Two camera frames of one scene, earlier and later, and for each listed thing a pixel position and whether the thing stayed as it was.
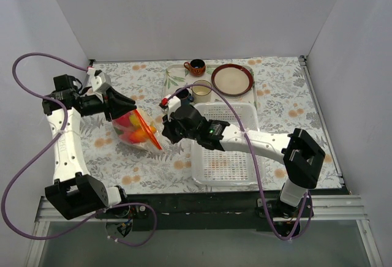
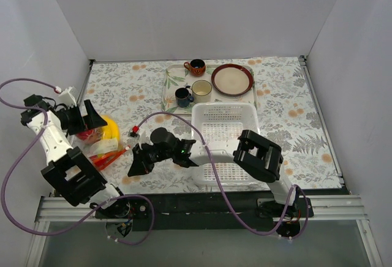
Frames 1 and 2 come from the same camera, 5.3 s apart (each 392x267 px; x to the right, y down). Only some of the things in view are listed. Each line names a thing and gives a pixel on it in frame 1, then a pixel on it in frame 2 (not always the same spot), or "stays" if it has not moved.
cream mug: [201, 94] stays
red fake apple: [124, 120] to [84, 135]
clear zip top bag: [136, 128] to [103, 144]
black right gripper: [168, 130] to [144, 157]
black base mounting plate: [238, 210] stays
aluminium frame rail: [338, 207] stays
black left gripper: [108, 104] to [84, 116]
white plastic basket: [231, 167] stays
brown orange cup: [196, 67] stays
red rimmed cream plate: [231, 79] stays
